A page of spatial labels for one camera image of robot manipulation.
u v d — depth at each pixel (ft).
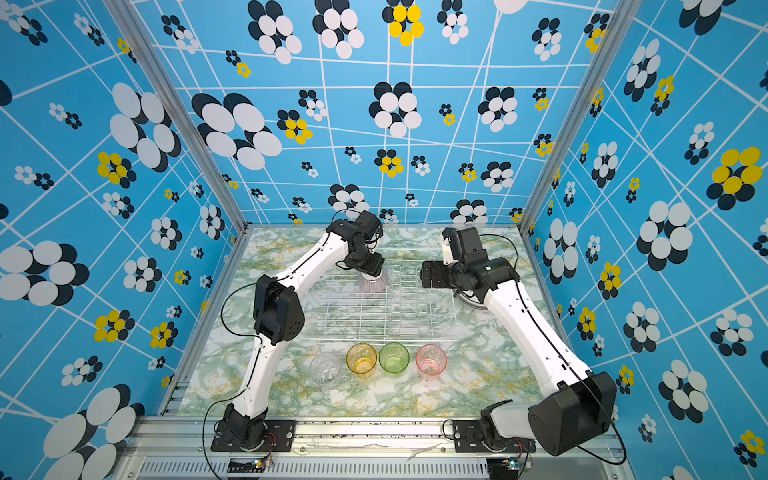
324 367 2.74
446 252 2.27
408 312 3.16
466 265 2.11
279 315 1.90
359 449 2.37
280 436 2.42
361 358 2.82
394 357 2.78
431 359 2.79
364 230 2.51
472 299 3.06
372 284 3.15
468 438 2.38
